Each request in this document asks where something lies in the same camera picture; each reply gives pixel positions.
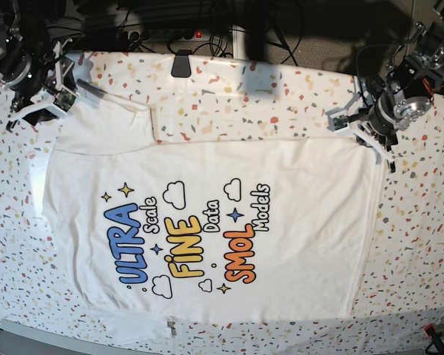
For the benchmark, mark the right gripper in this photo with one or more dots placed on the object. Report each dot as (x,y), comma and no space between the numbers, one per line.
(36,82)

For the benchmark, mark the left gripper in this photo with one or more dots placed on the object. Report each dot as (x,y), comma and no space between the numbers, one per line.
(381,121)

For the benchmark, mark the white printed T-shirt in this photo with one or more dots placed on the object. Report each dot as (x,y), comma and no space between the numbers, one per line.
(210,232)

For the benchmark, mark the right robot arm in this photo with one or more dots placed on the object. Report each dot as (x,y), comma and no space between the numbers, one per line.
(23,31)

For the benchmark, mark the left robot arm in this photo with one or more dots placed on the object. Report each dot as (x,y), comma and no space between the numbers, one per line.
(392,104)

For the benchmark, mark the black table clamp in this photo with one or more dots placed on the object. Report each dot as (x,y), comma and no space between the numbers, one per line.
(181,65)

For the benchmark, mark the red clamp bottom right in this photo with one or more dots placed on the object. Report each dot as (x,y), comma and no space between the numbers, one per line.
(436,346)

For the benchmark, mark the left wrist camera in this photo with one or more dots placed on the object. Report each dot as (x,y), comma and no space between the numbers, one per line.
(338,122)

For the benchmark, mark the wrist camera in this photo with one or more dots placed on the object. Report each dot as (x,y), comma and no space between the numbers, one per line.
(338,122)
(64,99)

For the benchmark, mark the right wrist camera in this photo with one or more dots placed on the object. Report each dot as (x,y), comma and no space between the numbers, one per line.
(64,99)

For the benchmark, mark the white metal post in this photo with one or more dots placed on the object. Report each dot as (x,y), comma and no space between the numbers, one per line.
(239,42)

